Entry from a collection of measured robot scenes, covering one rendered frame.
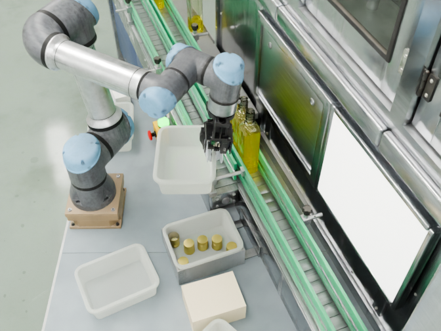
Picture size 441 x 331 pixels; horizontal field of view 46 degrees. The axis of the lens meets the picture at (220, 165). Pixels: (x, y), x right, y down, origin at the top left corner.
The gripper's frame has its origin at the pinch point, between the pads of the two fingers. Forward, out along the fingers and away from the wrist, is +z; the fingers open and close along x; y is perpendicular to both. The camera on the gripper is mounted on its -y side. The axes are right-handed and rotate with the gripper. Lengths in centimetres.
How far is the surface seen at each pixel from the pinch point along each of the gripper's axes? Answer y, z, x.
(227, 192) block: -4.8, 21.6, 7.5
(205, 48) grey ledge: -84, 23, 2
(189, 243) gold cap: 10.1, 30.1, -4.0
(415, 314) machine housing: 79, -61, 12
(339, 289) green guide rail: 36, 10, 34
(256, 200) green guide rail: 2.2, 16.6, 15.8
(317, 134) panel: -1.5, -9.6, 28.7
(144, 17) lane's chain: -110, 26, -25
